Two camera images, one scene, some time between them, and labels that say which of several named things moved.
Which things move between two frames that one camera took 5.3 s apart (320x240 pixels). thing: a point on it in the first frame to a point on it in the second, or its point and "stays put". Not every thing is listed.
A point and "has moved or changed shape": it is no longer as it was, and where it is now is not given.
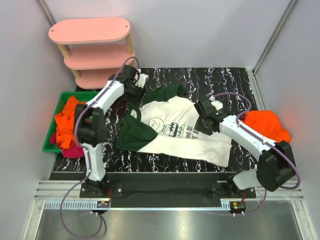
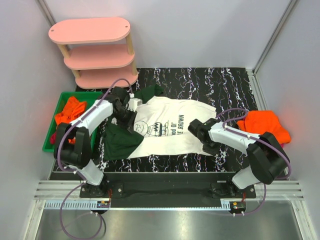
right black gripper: x=203 y=122 to x=212 y=149
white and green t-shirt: x=166 y=123 has moved or changed shape
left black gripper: x=136 y=90 to x=129 y=120
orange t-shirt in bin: x=65 y=123 stays put
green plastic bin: x=82 y=96 stays put
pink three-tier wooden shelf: x=95 y=49 stays put
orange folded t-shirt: x=265 y=123 stays put
